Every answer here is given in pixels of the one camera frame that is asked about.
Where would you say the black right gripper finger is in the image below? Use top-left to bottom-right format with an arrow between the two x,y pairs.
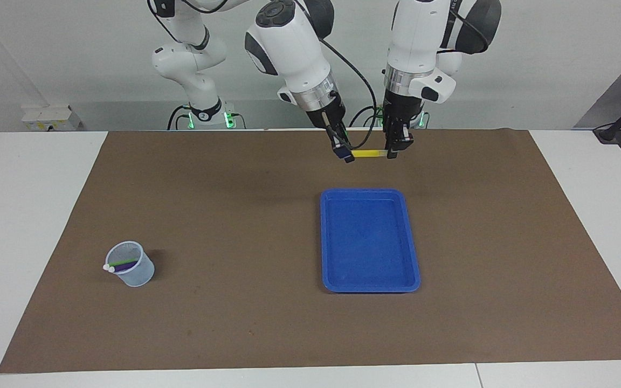
324,125 -> 355,164

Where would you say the blue plastic tray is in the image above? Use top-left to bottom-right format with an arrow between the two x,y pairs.
320,188 -> 422,294

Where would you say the brown paper table mat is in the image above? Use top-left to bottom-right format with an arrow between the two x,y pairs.
0,128 -> 621,374

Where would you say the translucent plastic cup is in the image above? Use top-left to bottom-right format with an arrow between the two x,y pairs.
105,241 -> 155,288

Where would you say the black base cable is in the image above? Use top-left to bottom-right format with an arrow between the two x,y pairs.
349,105 -> 384,128
168,104 -> 192,130

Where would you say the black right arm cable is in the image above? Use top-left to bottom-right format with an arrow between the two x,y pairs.
319,38 -> 378,150

